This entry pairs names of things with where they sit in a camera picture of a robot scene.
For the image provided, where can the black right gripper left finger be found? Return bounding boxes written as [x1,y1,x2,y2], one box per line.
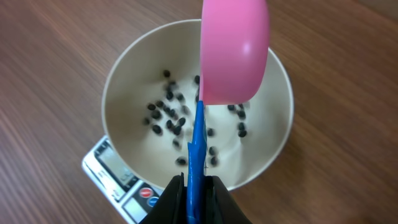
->
[141,173,187,224]

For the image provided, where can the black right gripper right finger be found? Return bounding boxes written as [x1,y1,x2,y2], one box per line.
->
[205,175,252,224]

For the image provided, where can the pink scoop with blue handle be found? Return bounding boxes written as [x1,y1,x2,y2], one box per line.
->
[186,0,269,223]

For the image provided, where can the white digital kitchen scale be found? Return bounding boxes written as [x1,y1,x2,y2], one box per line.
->
[81,136,163,223]

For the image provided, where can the black beans in bowl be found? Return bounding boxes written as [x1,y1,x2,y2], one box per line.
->
[142,69,249,167]

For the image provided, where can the white round bowl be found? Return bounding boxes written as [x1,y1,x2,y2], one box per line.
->
[101,19,294,190]

